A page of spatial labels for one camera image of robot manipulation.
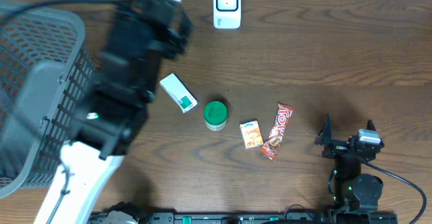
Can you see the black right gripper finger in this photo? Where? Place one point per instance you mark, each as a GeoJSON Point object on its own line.
{"type": "Point", "coordinates": [370, 125]}
{"type": "Point", "coordinates": [324, 136]}

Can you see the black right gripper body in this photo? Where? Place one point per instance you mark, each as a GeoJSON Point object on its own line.
{"type": "Point", "coordinates": [337, 150]}

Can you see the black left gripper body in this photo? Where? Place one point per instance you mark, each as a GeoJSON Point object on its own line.
{"type": "Point", "coordinates": [170, 47]}

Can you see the red Top candy bar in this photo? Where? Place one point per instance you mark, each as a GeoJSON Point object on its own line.
{"type": "Point", "coordinates": [271, 146]}

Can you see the orange juice carton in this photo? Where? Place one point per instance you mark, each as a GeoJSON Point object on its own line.
{"type": "Point", "coordinates": [251, 134]}

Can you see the white green medicine box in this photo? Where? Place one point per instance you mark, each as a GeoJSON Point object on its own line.
{"type": "Point", "coordinates": [175, 88]}

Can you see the green lidded jar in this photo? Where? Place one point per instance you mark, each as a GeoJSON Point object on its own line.
{"type": "Point", "coordinates": [215, 115]}

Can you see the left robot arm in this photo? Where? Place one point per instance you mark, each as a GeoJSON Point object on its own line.
{"type": "Point", "coordinates": [114, 107]}

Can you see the white barcode scanner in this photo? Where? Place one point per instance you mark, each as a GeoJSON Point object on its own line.
{"type": "Point", "coordinates": [227, 14]}

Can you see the grey plastic basket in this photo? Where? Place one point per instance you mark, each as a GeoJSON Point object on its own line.
{"type": "Point", "coordinates": [45, 69]}

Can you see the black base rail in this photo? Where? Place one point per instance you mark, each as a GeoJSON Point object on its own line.
{"type": "Point", "coordinates": [171, 218]}

